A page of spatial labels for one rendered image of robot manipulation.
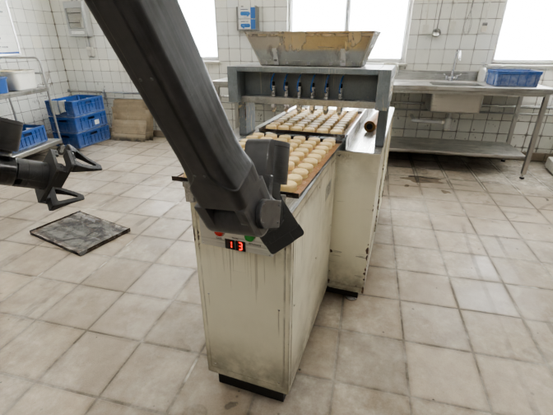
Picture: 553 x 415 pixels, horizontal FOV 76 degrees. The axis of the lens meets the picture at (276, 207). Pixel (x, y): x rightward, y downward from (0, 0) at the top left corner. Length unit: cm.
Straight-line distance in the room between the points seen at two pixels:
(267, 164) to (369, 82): 123
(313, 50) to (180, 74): 137
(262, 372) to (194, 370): 38
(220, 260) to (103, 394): 81
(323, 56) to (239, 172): 132
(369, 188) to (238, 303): 80
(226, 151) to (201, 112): 5
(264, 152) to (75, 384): 152
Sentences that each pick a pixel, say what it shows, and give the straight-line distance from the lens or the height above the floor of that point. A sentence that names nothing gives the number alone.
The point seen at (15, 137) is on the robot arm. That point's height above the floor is 112.
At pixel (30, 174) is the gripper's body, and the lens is 85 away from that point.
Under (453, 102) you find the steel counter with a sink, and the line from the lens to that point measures 418.
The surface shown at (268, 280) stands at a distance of 116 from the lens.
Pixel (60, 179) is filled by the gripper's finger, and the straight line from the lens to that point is 85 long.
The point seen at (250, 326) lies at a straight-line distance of 132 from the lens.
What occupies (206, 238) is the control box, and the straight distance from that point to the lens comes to 114.
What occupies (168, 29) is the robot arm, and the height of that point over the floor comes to 129.
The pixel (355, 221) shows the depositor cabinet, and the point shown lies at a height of 50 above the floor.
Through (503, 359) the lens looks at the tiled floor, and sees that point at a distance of 200.
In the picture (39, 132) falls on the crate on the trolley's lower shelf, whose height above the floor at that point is 32.
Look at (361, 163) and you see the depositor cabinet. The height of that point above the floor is 79.
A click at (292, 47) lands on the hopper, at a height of 126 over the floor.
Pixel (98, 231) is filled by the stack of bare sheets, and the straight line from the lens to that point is 293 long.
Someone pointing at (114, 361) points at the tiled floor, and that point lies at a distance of 186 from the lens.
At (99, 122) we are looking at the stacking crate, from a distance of 566.
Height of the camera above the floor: 128
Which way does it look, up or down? 25 degrees down
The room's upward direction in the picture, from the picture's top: straight up
